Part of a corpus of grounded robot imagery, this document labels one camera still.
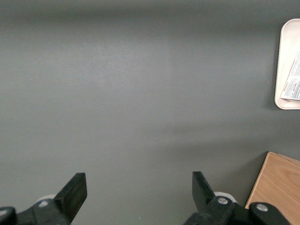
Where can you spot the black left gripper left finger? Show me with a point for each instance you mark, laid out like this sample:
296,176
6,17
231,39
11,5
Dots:
58,206

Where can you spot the white plastic tray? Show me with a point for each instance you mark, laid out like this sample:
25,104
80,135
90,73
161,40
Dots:
287,68

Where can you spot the printed paper packet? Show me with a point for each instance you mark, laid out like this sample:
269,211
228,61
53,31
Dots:
294,82

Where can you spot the wooden box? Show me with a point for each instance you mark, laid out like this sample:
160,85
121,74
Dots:
277,185

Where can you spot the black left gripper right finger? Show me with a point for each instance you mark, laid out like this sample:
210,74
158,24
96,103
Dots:
215,208

